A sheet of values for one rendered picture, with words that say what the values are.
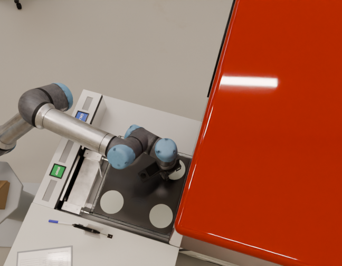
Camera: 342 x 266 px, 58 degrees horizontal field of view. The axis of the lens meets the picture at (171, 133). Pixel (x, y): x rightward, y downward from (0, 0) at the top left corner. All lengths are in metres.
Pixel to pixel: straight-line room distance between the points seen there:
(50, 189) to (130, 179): 0.33
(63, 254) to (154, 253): 0.35
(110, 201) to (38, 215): 0.28
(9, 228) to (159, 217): 1.37
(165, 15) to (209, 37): 0.46
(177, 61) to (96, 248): 1.84
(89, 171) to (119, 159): 0.51
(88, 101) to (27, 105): 0.43
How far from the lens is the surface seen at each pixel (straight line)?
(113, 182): 1.39
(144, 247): 1.28
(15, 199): 1.59
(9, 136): 1.44
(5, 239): 2.48
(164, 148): 1.03
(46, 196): 1.39
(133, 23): 2.98
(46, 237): 1.36
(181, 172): 1.38
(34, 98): 1.14
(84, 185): 1.43
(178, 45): 2.82
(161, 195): 1.36
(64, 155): 1.41
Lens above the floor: 2.24
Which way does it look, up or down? 69 degrees down
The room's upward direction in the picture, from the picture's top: 3 degrees clockwise
